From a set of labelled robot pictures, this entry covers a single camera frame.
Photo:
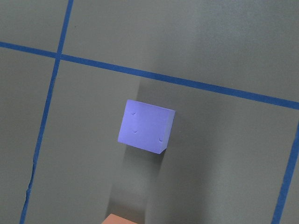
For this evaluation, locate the orange foam block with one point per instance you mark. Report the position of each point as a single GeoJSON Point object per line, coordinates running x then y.
{"type": "Point", "coordinates": [114, 219]}

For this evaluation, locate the purple foam block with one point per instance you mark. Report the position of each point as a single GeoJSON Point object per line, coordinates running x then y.
{"type": "Point", "coordinates": [146, 126]}

